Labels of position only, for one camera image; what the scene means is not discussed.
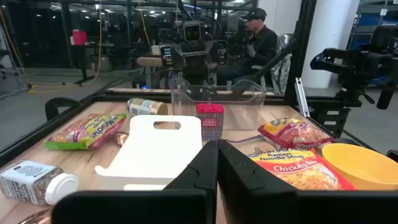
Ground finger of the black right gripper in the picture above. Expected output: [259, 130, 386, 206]
[215, 39, 228, 65]
[160, 45, 174, 67]

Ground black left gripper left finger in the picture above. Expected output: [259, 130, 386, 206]
[50, 139, 218, 224]

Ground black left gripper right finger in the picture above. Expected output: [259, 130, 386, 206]
[217, 139, 398, 224]

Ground red yellow chicken ramen packet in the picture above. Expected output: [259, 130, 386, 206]
[248, 148, 357, 191]

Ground tan cap spice jar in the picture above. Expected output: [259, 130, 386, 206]
[126, 97, 169, 118]

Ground red lid spice tin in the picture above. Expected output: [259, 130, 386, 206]
[195, 103, 225, 142]

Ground green pink Maruchan ramen packet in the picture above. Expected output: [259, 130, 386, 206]
[44, 113, 127, 151]

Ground rose gold spoon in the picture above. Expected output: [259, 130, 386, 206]
[17, 207, 52, 224]

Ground white cap spice jar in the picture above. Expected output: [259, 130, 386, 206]
[0, 159, 80, 207]

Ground wooden background table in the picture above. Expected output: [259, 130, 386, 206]
[136, 55, 165, 68]

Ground person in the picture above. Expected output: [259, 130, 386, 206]
[216, 7, 279, 86]

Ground clear plastic bin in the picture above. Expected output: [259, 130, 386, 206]
[170, 78, 267, 131]

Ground grey crumpled cover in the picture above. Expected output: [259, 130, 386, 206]
[269, 33, 294, 96]

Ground white plastic bin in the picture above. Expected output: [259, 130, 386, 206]
[94, 114, 203, 191]

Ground black background table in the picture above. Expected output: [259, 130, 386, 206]
[70, 42, 118, 86]

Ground red box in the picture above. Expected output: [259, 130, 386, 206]
[70, 29, 90, 46]

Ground copper spoon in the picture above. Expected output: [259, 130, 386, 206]
[114, 130, 129, 146]

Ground yellow plastic bowl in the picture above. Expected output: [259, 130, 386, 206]
[321, 142, 398, 192]

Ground black equipment on stand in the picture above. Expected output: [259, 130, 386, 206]
[310, 24, 398, 138]

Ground blue storage shelving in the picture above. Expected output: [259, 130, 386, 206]
[346, 0, 398, 86]

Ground yellow hanging cable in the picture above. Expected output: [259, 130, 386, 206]
[137, 0, 150, 47]
[26, 0, 104, 95]

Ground purple spoon blue handle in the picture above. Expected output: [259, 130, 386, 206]
[226, 134, 264, 144]

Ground silver aluminium bracket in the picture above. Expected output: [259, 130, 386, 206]
[294, 77, 311, 118]

